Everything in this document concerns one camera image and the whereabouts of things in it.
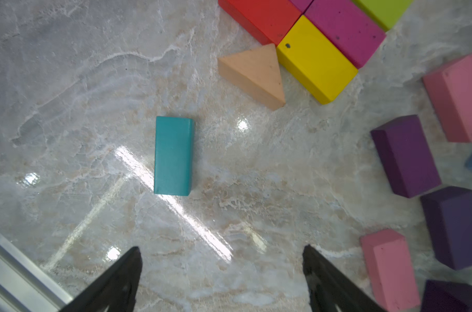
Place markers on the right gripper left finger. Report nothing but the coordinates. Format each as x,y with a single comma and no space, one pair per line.
115,289

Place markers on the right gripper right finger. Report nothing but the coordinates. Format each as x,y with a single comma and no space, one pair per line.
329,289

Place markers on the teal rectangular block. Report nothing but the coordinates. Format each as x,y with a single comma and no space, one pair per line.
174,139

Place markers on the tan wooden block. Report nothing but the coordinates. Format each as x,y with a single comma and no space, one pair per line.
257,73

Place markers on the yellow block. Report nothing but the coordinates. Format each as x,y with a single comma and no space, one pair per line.
315,62

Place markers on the magenta block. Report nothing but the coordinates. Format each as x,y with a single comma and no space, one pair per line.
301,5
346,26

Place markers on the red block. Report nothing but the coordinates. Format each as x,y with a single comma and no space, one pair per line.
268,21

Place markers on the lime green block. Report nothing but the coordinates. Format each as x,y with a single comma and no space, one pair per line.
385,13

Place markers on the purple triangle block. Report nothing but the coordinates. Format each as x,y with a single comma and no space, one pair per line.
446,296

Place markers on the purple block upper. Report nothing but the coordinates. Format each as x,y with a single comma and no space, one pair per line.
406,157

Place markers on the purple block lower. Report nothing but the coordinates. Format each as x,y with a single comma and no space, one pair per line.
448,215

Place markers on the light pink upright block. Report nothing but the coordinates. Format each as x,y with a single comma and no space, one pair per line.
449,88

